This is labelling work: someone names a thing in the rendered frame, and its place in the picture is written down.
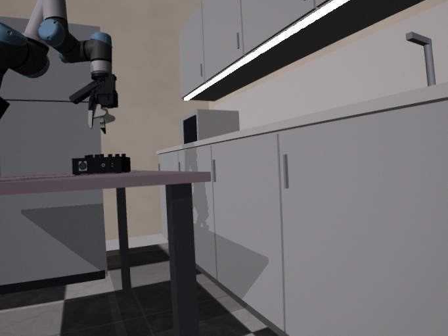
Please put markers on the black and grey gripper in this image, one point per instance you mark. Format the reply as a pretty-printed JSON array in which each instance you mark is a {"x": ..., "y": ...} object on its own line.
[{"x": 105, "y": 96}]

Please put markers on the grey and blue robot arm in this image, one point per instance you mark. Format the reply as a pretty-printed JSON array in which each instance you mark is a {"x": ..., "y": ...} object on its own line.
[{"x": 26, "y": 53}]

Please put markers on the black lighting desk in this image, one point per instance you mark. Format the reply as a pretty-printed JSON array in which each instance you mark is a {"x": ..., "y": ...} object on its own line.
[{"x": 100, "y": 164}]

